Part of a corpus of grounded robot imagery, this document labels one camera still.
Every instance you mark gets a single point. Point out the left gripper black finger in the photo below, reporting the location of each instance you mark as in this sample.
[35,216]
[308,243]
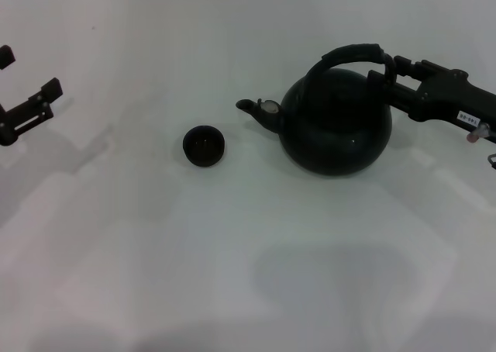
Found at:
[29,113]
[7,56]

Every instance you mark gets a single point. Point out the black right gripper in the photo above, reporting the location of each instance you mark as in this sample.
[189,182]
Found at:
[453,96]

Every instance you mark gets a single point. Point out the small black teacup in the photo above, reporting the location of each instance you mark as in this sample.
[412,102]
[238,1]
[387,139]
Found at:
[204,146]

